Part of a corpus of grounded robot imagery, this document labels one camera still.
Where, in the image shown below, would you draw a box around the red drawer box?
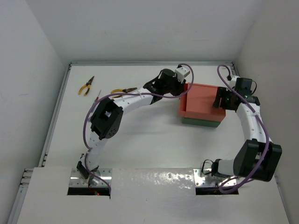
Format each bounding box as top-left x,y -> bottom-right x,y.
178,83 -> 226,122

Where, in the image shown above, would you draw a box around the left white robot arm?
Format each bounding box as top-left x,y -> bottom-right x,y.
77,64 -> 193,180

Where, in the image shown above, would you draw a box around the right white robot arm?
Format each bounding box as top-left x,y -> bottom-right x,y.
211,75 -> 282,182

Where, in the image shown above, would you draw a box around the yellow long-nose pliers near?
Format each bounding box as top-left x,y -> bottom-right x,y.
110,87 -> 137,94

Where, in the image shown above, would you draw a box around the yellow long-nose pliers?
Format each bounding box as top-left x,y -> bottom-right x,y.
110,87 -> 137,94
78,76 -> 94,96

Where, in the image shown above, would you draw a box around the yellow long-nose pliers far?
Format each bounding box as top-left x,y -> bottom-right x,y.
78,76 -> 94,96

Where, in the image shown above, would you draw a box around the white front board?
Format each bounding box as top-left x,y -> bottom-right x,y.
18,167 -> 288,224

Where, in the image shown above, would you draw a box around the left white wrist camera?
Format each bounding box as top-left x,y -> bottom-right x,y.
174,66 -> 190,83

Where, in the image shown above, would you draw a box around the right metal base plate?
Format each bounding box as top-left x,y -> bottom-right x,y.
193,168 -> 237,188

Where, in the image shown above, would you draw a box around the metal base plate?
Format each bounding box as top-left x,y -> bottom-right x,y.
69,168 -> 112,188
193,168 -> 237,188

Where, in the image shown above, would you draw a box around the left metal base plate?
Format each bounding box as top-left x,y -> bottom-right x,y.
69,168 -> 112,188

